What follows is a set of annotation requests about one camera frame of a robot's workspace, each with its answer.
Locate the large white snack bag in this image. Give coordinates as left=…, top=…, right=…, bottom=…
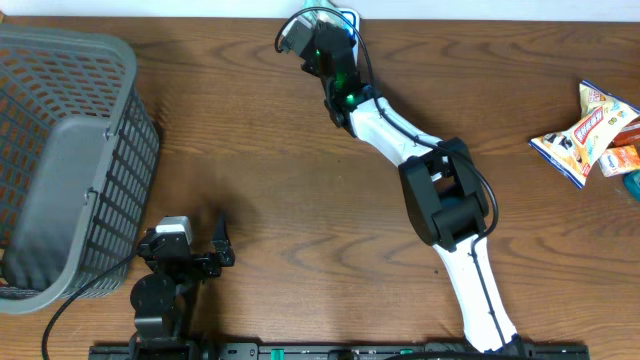
left=529, top=80, right=639, bottom=189

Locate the red snack packet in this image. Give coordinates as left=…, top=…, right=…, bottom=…
left=613, top=121, right=640, bottom=147

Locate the teal mouthwash bottle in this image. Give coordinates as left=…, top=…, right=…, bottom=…
left=623, top=170, right=640, bottom=201

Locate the teal wet wipes packet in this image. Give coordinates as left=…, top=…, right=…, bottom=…
left=303, top=0, right=342, bottom=26

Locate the white barcode scanner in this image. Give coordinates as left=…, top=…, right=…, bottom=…
left=339, top=7, right=360, bottom=62

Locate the dark grey plastic basket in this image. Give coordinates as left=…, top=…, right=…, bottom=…
left=1, top=25, right=160, bottom=315

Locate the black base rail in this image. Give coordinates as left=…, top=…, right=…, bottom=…
left=89, top=341, right=591, bottom=360

